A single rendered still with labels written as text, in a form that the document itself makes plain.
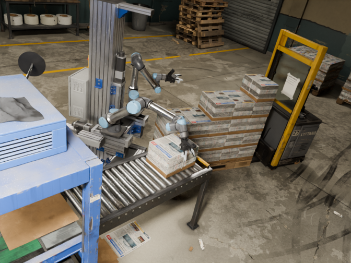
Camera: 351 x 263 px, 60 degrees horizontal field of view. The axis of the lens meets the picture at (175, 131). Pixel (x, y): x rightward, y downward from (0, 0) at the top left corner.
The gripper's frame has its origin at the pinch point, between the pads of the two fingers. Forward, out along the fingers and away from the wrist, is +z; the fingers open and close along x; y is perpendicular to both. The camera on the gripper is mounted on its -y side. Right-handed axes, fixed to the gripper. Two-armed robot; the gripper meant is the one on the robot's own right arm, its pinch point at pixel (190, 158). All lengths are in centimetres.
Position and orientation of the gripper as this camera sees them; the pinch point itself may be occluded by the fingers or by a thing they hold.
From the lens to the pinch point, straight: 269.2
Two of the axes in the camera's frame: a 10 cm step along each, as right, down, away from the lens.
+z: 1.9, 9.7, 1.6
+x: -7.3, 2.4, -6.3
